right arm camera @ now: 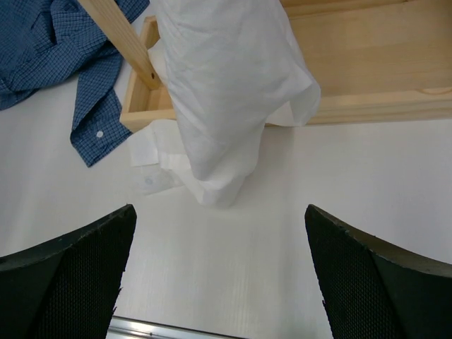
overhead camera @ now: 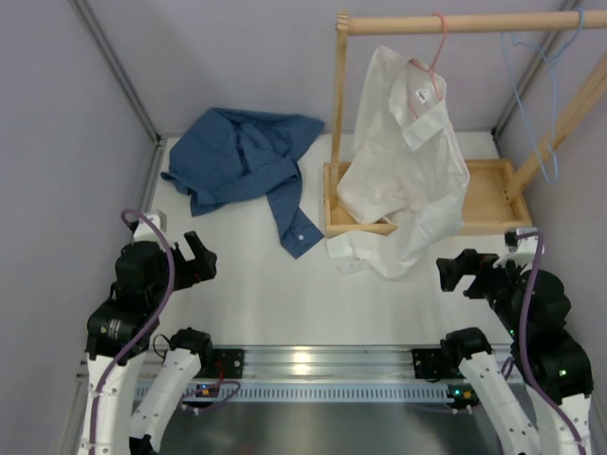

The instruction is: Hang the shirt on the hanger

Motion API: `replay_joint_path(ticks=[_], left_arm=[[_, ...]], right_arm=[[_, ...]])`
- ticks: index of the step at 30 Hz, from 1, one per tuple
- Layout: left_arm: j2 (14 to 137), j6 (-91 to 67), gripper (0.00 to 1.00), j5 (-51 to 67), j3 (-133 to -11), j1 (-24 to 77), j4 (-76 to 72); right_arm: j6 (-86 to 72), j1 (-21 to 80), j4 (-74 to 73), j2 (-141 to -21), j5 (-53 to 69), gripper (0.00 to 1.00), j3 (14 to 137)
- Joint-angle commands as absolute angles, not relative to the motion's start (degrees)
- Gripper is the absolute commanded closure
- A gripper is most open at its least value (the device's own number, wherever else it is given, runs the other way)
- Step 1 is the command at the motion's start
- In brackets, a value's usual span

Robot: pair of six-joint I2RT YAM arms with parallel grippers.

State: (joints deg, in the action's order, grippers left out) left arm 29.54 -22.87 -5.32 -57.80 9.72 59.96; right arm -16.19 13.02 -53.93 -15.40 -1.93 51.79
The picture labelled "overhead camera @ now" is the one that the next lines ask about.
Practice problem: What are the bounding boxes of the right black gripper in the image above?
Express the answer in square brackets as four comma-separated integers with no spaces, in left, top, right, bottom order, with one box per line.
[435,248,528,339]

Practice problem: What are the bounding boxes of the blue checkered shirt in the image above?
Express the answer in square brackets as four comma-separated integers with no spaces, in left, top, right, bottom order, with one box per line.
[161,108,324,259]

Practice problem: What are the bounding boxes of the blue wire hanger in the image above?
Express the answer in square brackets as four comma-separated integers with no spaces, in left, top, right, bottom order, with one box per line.
[501,8,587,184]

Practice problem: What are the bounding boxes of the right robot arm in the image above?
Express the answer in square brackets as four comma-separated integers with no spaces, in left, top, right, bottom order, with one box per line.
[436,249,594,454]

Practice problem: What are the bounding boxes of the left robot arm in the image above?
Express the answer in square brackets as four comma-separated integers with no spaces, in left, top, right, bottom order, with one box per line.
[78,231,217,454]

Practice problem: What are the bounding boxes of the white shirt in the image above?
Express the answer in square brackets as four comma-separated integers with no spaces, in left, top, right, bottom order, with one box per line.
[326,46,470,279]

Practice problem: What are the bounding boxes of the wooden clothes rack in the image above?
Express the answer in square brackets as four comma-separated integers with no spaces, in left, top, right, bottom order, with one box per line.
[323,10,606,237]

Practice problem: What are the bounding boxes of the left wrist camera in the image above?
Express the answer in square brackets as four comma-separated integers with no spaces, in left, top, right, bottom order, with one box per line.
[133,211,166,241]

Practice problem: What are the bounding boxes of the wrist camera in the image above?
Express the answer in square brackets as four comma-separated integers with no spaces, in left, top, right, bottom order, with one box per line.
[133,211,166,241]
[505,227,539,256]

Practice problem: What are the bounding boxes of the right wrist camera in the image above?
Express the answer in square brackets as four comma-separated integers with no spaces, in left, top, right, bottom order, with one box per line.
[505,227,539,256]

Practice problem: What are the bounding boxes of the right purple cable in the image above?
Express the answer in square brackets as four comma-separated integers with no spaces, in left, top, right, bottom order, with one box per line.
[502,229,589,451]

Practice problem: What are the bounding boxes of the perforated cable duct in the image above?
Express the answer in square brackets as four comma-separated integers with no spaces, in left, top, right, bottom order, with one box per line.
[184,382,472,404]

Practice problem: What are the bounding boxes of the aluminium mounting rail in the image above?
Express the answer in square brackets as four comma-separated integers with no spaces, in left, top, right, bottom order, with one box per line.
[78,344,523,380]

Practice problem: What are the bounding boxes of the pink wire hanger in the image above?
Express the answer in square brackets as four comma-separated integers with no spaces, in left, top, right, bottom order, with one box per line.
[410,12,448,101]

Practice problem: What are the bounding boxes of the right corner aluminium post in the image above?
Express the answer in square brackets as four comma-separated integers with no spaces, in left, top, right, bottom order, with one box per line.
[492,1,585,141]

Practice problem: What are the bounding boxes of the corner aluminium post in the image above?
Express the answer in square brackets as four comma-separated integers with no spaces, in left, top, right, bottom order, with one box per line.
[492,1,585,141]
[68,0,161,144]

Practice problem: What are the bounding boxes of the left corner aluminium post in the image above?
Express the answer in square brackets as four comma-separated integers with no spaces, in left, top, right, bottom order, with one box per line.
[68,0,161,144]

